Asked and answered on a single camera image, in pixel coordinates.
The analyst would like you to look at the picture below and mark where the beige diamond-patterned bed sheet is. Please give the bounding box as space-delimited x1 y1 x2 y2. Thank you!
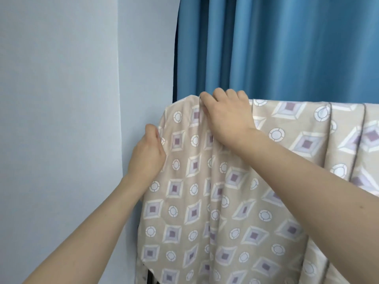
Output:
139 96 379 284

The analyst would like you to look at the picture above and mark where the black drying rack frame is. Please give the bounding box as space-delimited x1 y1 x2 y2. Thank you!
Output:
139 261 158 284

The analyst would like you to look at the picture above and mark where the person's right forearm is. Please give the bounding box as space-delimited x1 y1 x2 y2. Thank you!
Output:
233 129 379 284

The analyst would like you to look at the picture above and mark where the blue curtain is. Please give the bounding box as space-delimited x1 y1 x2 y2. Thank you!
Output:
173 0 379 106

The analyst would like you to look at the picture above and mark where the person's right hand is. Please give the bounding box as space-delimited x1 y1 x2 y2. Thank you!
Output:
199 87 262 152

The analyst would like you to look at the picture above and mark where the person's left hand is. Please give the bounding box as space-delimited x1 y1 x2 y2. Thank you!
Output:
126 124 167 183

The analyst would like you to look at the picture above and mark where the person's left forearm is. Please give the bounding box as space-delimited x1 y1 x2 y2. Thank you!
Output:
21 171 152 284

